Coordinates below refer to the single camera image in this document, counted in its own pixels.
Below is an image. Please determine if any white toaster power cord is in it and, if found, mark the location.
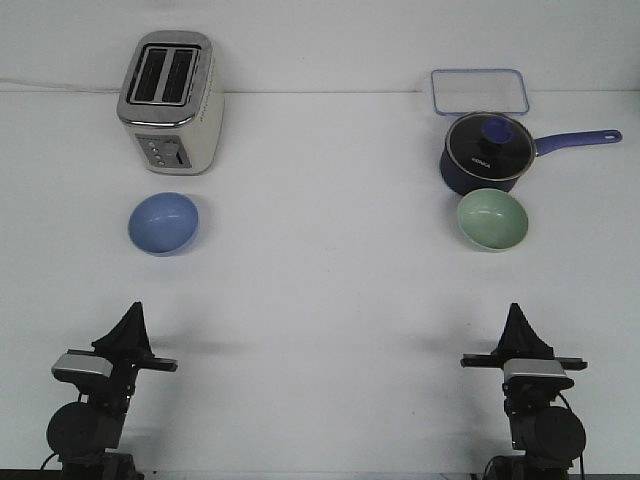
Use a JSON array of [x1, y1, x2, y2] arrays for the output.
[[0, 76, 124, 95]]

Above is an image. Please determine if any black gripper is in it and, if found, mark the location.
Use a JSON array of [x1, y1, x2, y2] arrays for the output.
[[460, 303, 588, 395], [89, 301, 178, 400]]

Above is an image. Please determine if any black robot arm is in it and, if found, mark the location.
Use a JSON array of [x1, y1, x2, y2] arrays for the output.
[[460, 303, 588, 479], [46, 301, 178, 479]]

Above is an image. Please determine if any glass pot lid blue knob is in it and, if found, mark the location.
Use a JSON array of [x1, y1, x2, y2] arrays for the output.
[[445, 112, 534, 181]]

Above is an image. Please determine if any cream and steel toaster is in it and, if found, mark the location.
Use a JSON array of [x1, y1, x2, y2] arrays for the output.
[[116, 30, 225, 176]]

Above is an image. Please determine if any blue bowl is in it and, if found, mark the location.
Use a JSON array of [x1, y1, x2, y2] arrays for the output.
[[127, 192, 200, 257]]

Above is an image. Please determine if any green bowl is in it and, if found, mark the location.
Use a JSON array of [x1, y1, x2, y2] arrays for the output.
[[456, 188, 529, 251]]

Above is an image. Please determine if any clear container blue rim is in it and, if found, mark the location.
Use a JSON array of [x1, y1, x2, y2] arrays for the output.
[[430, 68, 530, 116]]

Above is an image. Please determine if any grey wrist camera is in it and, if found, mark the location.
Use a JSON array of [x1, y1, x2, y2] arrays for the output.
[[503, 358, 567, 382], [51, 353, 113, 383]]

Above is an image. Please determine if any blue saucepan with handle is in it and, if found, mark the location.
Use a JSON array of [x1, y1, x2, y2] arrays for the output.
[[440, 130, 623, 196]]

